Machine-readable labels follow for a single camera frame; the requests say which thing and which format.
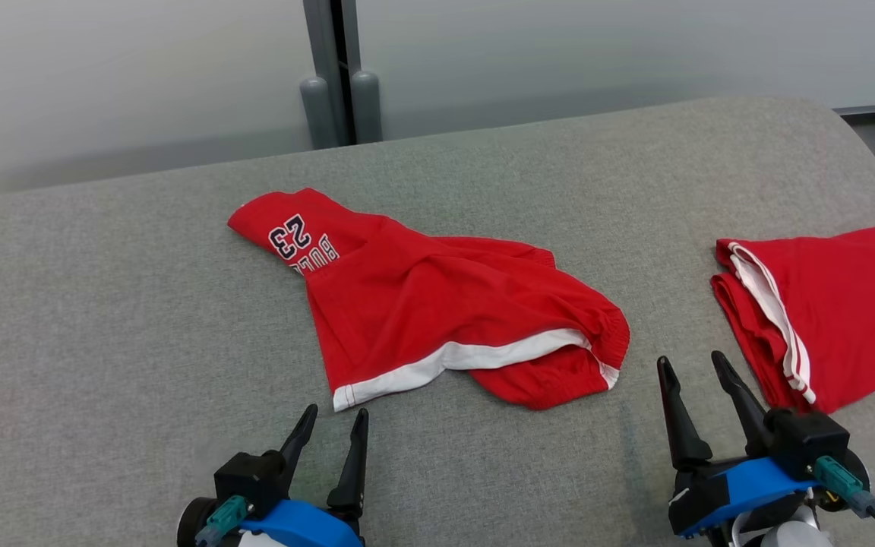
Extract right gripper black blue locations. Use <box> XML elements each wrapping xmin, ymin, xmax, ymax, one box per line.
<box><xmin>656</xmin><ymin>351</ymin><xmax>871</xmax><ymax>539</ymax></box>

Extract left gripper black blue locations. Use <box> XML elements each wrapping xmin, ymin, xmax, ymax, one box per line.
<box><xmin>178</xmin><ymin>404</ymin><xmax>371</xmax><ymax>547</ymax></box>

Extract red Bulls jersey white sleeves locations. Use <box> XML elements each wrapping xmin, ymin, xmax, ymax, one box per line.
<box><xmin>711</xmin><ymin>220</ymin><xmax>875</xmax><ymax>415</ymax></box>

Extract red Bulls shorts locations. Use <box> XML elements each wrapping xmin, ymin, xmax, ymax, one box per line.
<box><xmin>226</xmin><ymin>188</ymin><xmax>630</xmax><ymax>413</ymax></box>

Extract black cable teal connector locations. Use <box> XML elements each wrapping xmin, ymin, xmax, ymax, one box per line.
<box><xmin>194</xmin><ymin>495</ymin><xmax>248</xmax><ymax>545</ymax></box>
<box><xmin>813</xmin><ymin>456</ymin><xmax>875</xmax><ymax>547</ymax></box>

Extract grey cylindrical post foot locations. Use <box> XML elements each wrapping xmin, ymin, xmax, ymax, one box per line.
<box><xmin>349</xmin><ymin>71</ymin><xmax>383</xmax><ymax>144</ymax></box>
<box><xmin>300</xmin><ymin>74</ymin><xmax>340</xmax><ymax>150</ymax></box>

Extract grey partition post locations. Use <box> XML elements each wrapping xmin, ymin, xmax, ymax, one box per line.
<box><xmin>302</xmin><ymin>0</ymin><xmax>362</xmax><ymax>147</ymax></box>

